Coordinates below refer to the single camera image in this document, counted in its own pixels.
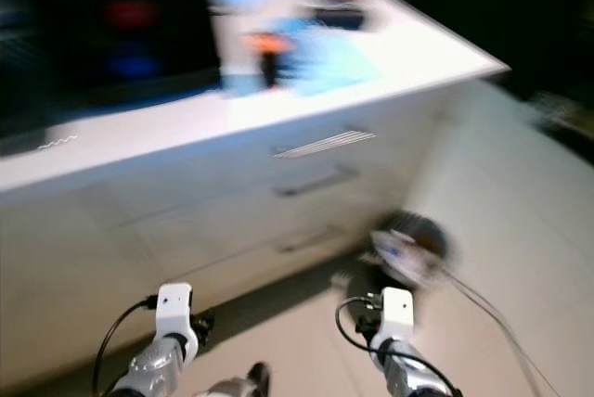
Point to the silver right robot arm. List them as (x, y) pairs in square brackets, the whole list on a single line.
[(413, 374)]

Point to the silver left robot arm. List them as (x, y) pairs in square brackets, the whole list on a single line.
[(162, 369)]

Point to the white kitchen cabinet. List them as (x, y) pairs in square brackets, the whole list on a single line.
[(167, 156)]

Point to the silver and black robot leg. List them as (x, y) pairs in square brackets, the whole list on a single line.
[(241, 381)]

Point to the round black floor device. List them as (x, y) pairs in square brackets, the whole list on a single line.
[(408, 250)]

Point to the light blue cloth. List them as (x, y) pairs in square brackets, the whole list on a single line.
[(334, 61)]

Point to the black bottle with orange top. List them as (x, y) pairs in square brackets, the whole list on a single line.
[(269, 61)]

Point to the dark bowl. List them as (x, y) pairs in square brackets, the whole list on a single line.
[(339, 17)]

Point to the black appliance with blue screen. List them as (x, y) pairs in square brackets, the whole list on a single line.
[(125, 21)]

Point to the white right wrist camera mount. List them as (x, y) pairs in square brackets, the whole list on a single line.
[(397, 312)]

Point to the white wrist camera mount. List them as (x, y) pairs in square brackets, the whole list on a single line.
[(174, 309), (397, 312)]

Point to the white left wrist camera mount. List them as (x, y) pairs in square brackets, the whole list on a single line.
[(174, 309)]

